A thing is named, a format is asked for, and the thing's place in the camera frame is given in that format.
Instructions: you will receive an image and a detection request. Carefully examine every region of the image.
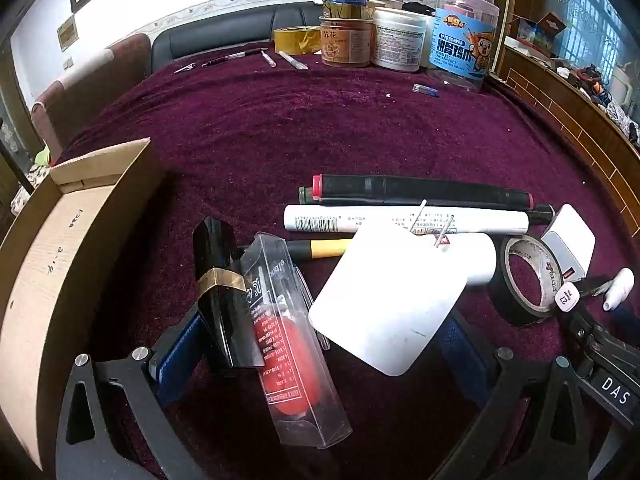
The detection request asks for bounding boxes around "black leather sofa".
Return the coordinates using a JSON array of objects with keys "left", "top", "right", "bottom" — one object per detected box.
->
[{"left": 151, "top": 2, "right": 326, "bottom": 74}]

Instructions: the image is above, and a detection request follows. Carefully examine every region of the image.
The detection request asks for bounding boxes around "white plastic jar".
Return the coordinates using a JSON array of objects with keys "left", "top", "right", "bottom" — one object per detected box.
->
[{"left": 371, "top": 7, "right": 427, "bottom": 72}]

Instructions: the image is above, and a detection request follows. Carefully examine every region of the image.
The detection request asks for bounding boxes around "black lipstick case gold band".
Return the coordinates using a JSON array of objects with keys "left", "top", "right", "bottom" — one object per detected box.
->
[{"left": 194, "top": 217, "right": 266, "bottom": 376}]

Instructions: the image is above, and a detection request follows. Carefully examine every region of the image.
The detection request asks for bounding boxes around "large white charger adapter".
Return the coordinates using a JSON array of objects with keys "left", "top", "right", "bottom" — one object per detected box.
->
[{"left": 308, "top": 200, "right": 468, "bottom": 377}]

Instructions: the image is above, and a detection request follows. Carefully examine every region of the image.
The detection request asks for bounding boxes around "brown cardboard box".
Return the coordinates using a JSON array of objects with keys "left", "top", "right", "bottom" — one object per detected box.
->
[{"left": 0, "top": 137, "right": 166, "bottom": 471}]

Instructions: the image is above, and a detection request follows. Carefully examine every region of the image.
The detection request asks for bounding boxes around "yellow tape roll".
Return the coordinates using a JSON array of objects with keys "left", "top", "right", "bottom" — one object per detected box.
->
[{"left": 273, "top": 25, "right": 323, "bottom": 56}]

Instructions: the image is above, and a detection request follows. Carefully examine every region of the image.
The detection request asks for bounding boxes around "window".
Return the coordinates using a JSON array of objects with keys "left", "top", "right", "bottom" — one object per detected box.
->
[{"left": 555, "top": 0, "right": 640, "bottom": 86}]

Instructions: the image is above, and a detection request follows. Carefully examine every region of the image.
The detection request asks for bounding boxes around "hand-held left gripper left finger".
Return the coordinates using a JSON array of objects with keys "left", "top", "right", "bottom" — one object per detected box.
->
[{"left": 55, "top": 305, "right": 213, "bottom": 480}]

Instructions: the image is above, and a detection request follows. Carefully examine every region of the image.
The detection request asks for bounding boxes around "white glue bottle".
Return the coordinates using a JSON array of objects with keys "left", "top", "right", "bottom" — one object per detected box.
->
[{"left": 434, "top": 232, "right": 497, "bottom": 287}]

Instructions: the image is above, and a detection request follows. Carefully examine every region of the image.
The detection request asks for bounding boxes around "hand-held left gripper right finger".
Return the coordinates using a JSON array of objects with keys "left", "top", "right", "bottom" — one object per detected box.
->
[{"left": 435, "top": 310, "right": 608, "bottom": 480}]

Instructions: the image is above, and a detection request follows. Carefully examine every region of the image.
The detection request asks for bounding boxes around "brown glass jar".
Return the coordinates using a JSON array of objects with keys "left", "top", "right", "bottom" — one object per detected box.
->
[{"left": 320, "top": 15, "right": 375, "bottom": 67}]

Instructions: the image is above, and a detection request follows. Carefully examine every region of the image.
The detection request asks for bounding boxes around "dark green marker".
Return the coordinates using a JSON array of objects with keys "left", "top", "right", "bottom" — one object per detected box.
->
[{"left": 298, "top": 186, "right": 556, "bottom": 224}]

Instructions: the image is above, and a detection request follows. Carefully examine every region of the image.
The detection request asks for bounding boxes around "long white pen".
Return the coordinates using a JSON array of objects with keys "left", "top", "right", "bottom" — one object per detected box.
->
[{"left": 277, "top": 50, "right": 310, "bottom": 72}]

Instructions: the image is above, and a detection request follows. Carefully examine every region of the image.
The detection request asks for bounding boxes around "black and yellow pen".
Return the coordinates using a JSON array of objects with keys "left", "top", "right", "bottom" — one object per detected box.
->
[{"left": 285, "top": 239, "right": 354, "bottom": 261}]

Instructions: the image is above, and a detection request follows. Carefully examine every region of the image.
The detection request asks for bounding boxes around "clear plastic package box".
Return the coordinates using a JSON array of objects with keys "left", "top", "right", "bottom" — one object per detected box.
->
[{"left": 239, "top": 232, "right": 353, "bottom": 448}]

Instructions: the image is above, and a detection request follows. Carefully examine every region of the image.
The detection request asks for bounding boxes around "small white charger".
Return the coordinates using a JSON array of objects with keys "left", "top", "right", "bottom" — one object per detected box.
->
[{"left": 541, "top": 204, "right": 597, "bottom": 283}]

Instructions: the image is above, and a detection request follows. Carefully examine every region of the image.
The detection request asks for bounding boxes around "brown upholstered chair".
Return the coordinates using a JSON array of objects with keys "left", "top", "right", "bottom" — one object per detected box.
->
[{"left": 31, "top": 34, "right": 152, "bottom": 163}]

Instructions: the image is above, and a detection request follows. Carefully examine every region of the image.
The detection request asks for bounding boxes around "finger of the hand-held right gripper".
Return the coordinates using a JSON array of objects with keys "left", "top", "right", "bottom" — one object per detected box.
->
[
  {"left": 567, "top": 307, "right": 615, "bottom": 361},
  {"left": 576, "top": 276, "right": 618, "bottom": 301}
]

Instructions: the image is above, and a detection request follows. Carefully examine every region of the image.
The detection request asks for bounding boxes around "black marker red cap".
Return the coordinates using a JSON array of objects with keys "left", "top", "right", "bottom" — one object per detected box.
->
[{"left": 312, "top": 174, "right": 533, "bottom": 211}]

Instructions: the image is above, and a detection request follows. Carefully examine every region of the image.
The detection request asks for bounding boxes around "wooden cabinet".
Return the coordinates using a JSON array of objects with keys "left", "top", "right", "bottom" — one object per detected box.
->
[{"left": 500, "top": 35, "right": 640, "bottom": 238}]

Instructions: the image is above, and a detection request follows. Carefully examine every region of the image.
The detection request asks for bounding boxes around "white key tag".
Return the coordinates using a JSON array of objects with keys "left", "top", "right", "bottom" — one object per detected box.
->
[{"left": 554, "top": 280, "right": 581, "bottom": 314}]

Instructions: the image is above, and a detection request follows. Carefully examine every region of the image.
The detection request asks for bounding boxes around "black tape roll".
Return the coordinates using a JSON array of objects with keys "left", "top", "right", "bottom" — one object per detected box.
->
[{"left": 489, "top": 235, "right": 569, "bottom": 328}]

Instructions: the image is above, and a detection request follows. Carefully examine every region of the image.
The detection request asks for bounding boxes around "clear jar blue label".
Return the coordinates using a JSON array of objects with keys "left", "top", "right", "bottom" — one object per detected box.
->
[{"left": 427, "top": 0, "right": 500, "bottom": 92}]

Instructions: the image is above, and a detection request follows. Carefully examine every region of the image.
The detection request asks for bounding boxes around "purple velvet tablecloth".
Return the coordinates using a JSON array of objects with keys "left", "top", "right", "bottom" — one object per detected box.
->
[{"left": 30, "top": 52, "right": 640, "bottom": 480}]

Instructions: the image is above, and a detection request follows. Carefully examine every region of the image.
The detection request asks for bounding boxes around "small wall plaque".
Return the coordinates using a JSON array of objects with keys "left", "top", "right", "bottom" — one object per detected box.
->
[{"left": 56, "top": 15, "right": 78, "bottom": 52}]

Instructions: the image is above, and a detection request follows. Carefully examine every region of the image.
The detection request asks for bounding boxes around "white marker pen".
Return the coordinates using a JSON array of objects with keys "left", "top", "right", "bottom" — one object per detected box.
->
[{"left": 283, "top": 204, "right": 531, "bottom": 235}]

